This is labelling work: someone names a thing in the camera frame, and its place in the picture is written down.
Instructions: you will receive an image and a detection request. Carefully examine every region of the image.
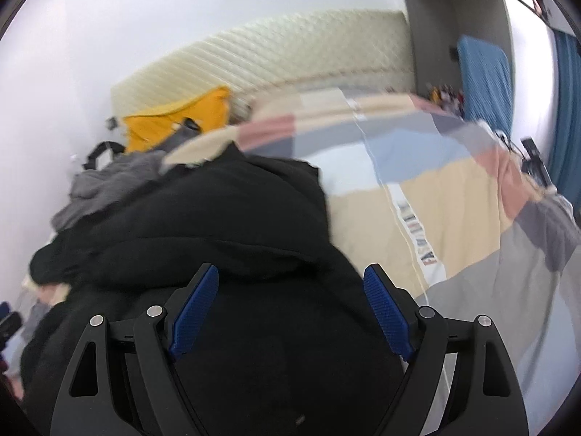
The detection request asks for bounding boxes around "checked pastel duvet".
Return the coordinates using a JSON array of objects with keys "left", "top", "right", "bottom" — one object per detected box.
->
[{"left": 163, "top": 86, "right": 581, "bottom": 436}]

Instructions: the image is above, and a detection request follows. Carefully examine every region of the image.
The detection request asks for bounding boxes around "black jacket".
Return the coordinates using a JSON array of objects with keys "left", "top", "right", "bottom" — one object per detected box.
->
[{"left": 20, "top": 143, "right": 409, "bottom": 436}]

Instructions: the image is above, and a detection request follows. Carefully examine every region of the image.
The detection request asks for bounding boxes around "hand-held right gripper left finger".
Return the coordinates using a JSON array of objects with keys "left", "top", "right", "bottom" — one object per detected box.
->
[{"left": 50, "top": 262, "right": 221, "bottom": 436}]

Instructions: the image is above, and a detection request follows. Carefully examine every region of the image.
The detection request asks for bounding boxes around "blue curtain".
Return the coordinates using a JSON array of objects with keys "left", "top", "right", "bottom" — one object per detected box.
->
[{"left": 547, "top": 27, "right": 581, "bottom": 191}]

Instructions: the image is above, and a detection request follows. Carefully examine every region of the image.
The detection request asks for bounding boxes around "cream quilted headboard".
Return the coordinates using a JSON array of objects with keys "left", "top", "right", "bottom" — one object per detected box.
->
[{"left": 111, "top": 9, "right": 416, "bottom": 121}]

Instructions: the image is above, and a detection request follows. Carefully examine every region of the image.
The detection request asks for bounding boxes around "white grey wardrobe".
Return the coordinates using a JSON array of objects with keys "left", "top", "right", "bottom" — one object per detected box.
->
[{"left": 399, "top": 0, "right": 557, "bottom": 146}]

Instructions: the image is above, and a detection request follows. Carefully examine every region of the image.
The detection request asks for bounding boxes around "blue towel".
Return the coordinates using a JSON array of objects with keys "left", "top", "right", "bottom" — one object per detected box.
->
[{"left": 456, "top": 35, "right": 513, "bottom": 134}]

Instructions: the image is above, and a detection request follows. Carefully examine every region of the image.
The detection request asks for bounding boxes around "yellow pillow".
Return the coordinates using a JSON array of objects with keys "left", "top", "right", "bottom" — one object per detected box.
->
[{"left": 123, "top": 86, "right": 231, "bottom": 154}]

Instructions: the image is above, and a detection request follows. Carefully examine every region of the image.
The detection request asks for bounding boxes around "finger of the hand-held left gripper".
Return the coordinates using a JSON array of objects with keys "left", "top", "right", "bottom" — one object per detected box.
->
[{"left": 0, "top": 302, "right": 23, "bottom": 341}]

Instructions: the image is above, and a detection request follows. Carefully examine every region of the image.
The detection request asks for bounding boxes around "black charger with cables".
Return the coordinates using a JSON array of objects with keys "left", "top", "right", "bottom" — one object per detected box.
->
[{"left": 520, "top": 137, "right": 552, "bottom": 187}]

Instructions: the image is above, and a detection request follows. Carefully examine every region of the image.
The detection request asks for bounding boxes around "grey fleece robe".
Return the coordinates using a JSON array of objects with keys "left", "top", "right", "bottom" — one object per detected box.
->
[{"left": 50, "top": 118, "right": 203, "bottom": 232}]

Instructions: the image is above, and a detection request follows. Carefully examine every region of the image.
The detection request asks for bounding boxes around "cluster of small bottles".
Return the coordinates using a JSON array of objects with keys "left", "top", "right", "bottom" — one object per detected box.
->
[{"left": 427, "top": 82, "right": 466, "bottom": 112}]

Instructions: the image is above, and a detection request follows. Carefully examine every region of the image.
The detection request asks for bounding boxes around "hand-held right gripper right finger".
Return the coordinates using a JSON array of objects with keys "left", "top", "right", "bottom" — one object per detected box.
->
[{"left": 363, "top": 263, "right": 529, "bottom": 436}]

